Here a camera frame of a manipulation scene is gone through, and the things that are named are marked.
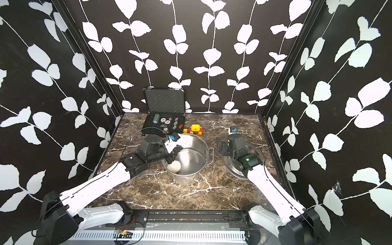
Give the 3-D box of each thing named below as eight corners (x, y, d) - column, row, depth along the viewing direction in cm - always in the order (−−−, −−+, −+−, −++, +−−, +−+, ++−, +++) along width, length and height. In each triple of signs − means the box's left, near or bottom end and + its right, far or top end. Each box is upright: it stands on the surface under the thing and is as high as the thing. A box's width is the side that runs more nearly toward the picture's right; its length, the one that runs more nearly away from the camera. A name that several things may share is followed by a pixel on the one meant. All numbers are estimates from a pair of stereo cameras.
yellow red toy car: (189, 133, 111) (188, 128, 107) (194, 127, 115) (194, 122, 111) (198, 138, 108) (198, 133, 104) (203, 131, 112) (203, 126, 108)
